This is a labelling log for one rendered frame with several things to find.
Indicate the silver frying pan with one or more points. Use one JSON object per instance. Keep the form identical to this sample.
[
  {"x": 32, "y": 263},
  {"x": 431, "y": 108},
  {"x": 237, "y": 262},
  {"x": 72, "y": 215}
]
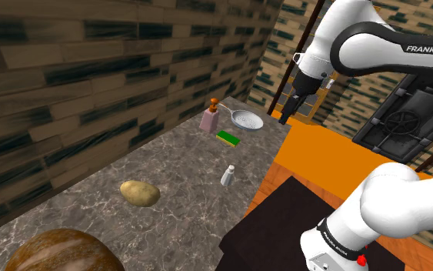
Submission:
[{"x": 247, "y": 121}]

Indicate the dark grey stove top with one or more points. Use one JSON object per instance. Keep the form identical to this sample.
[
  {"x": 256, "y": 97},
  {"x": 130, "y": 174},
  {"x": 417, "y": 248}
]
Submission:
[{"x": 415, "y": 112}]

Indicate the dark robot stand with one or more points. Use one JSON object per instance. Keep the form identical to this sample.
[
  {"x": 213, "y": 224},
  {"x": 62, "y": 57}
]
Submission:
[{"x": 276, "y": 229}]

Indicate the yellow potato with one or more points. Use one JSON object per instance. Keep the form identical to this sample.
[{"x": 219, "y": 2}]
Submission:
[{"x": 140, "y": 193}]

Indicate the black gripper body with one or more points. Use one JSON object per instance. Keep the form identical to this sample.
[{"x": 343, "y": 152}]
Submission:
[{"x": 304, "y": 85}]

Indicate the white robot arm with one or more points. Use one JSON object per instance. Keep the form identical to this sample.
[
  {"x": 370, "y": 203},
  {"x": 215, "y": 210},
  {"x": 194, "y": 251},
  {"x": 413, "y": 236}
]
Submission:
[{"x": 385, "y": 202}]

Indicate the green and yellow sponge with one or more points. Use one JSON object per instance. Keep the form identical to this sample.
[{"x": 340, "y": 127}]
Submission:
[{"x": 228, "y": 138}]

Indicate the white salt shaker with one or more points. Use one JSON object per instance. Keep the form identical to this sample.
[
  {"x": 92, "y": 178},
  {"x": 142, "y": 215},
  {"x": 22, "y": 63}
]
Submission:
[{"x": 227, "y": 177}]

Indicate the pink soap dispenser orange pump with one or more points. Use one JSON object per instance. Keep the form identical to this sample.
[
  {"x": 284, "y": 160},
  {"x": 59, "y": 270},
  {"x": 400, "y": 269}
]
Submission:
[{"x": 209, "y": 120}]

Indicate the orange framed window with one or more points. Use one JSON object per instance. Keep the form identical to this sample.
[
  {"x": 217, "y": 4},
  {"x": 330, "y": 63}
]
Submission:
[{"x": 313, "y": 109}]

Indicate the brown bread loaf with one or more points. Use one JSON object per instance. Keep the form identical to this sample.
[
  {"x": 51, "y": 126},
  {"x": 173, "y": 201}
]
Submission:
[{"x": 62, "y": 251}]

